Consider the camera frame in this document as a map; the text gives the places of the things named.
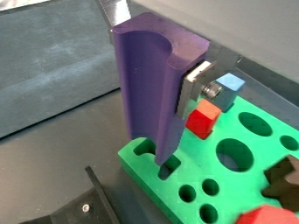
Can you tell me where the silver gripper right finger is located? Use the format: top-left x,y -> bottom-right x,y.
176,46 -> 241,119

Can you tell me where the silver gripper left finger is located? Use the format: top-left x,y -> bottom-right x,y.
96,0 -> 131,28

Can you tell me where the purple arch block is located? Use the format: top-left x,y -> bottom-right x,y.
112,12 -> 209,165

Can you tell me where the green shape sorter board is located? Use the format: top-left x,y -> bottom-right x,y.
117,97 -> 299,224

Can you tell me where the light blue cube block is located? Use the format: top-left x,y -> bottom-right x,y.
213,73 -> 245,112

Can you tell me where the red rectangular block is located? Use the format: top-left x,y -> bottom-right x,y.
185,99 -> 221,139

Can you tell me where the brown star block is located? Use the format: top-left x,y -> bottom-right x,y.
261,155 -> 299,212

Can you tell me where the red hexagonal prism block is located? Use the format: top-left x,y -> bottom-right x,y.
235,205 -> 299,224

